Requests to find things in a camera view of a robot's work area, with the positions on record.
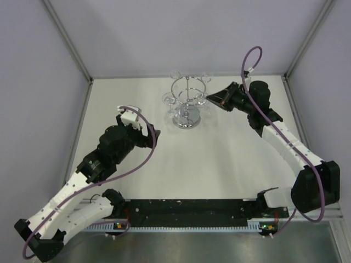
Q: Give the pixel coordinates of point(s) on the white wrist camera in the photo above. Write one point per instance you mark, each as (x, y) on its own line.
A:
(129, 117)
(246, 74)

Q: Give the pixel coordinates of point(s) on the clear wine glass taken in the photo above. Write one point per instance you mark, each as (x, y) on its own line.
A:
(207, 111)

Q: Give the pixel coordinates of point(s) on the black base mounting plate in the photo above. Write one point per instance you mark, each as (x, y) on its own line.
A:
(197, 212)

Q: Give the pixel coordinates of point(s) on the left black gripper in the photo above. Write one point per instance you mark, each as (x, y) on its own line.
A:
(144, 141)

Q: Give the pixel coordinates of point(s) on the light blue slotted cable duct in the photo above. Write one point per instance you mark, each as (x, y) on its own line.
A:
(251, 227)

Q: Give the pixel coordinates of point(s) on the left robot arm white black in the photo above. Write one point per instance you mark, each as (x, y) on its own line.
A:
(50, 229)

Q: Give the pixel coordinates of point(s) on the left aluminium frame post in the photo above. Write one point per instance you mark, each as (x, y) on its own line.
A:
(62, 32)

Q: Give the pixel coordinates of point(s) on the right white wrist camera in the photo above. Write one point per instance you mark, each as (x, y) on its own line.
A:
(246, 74)

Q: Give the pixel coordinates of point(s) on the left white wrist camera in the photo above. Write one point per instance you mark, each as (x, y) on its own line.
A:
(129, 117)

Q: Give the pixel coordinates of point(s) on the right aluminium frame post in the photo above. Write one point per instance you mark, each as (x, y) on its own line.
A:
(325, 10)

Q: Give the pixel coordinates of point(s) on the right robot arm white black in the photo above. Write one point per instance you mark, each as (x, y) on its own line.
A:
(316, 179)

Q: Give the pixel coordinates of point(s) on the chrome wine glass rack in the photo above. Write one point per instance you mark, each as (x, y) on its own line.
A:
(188, 91)

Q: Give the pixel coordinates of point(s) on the aluminium frame post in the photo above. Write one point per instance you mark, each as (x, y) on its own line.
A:
(325, 10)
(62, 32)

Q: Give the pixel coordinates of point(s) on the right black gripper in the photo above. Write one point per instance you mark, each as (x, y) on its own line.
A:
(223, 98)

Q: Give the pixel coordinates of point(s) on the clear wine glass back left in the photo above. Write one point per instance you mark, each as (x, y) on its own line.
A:
(175, 75)

